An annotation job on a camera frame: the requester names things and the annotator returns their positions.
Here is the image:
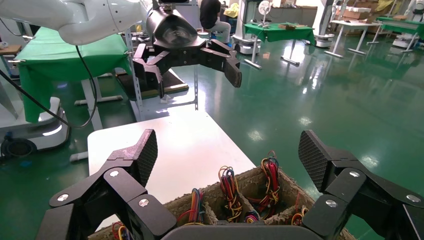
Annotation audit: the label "white standing fan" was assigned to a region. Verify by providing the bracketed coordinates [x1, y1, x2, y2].
[257, 0, 273, 28]

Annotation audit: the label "large green table cloth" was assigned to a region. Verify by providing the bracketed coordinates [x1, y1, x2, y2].
[14, 26, 132, 124]

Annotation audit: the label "white wheeled robot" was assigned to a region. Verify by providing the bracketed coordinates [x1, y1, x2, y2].
[392, 0, 424, 50]
[231, 0, 263, 56]
[312, 0, 335, 49]

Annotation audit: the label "seated person in black shirt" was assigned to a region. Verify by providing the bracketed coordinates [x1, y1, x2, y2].
[199, 0, 232, 45]

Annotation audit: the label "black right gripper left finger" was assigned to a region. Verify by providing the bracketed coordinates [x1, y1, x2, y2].
[49, 129, 177, 240]

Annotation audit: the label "left-centre coloured wire bundle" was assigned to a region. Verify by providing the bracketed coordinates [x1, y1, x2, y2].
[176, 188, 206, 227]

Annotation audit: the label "stacked cardboard cartons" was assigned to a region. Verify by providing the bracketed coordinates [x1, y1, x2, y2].
[341, 5, 373, 21]

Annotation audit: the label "brown cardboard divider box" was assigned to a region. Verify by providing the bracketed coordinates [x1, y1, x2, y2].
[87, 166, 357, 240]

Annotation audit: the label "yellow cloth bundle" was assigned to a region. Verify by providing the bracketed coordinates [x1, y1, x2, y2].
[224, 2, 240, 19]

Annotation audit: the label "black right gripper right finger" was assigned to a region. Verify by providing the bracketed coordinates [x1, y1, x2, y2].
[298, 129, 424, 240]

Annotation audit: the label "centre coloured wire bundle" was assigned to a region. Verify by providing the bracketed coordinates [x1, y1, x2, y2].
[217, 165, 244, 223]

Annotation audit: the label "right coloured wire bundle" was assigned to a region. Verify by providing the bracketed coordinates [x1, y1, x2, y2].
[246, 150, 282, 215]

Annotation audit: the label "small wooden table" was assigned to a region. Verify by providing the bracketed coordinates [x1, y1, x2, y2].
[0, 44, 22, 79]

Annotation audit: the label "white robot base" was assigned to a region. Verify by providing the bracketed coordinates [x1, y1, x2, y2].
[0, 96, 71, 158]

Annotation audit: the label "white table frame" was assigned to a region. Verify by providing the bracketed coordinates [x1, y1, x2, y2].
[69, 77, 124, 163]
[244, 39, 301, 70]

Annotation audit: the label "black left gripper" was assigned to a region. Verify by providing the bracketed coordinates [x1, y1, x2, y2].
[132, 7, 243, 99]

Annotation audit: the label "white bare table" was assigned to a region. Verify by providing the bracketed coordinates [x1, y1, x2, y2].
[324, 19, 382, 60]

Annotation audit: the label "bottom-left coloured wire bundle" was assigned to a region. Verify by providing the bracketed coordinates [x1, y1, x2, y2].
[111, 221, 132, 240]

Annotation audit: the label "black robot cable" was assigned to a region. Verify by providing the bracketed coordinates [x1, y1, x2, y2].
[0, 45, 99, 130]

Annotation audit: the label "silver power supply, coloured wires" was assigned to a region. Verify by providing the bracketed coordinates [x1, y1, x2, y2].
[244, 210, 262, 224]
[290, 192, 310, 227]

